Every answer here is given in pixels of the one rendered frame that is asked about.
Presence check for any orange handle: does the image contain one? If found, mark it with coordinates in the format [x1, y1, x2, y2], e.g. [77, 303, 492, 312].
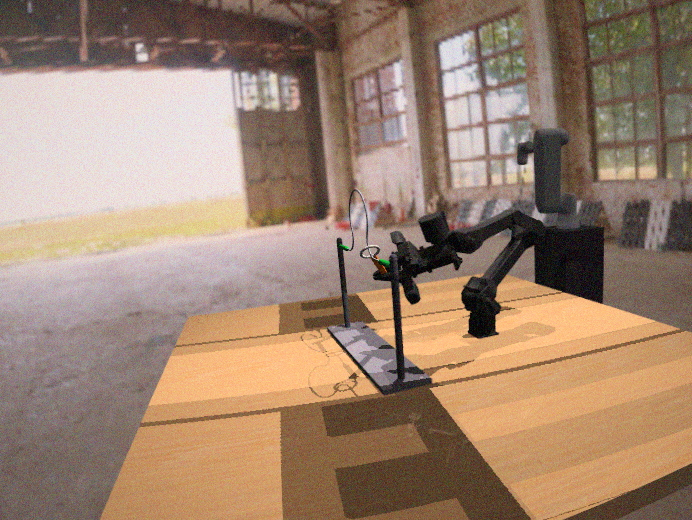
[360, 245, 387, 274]

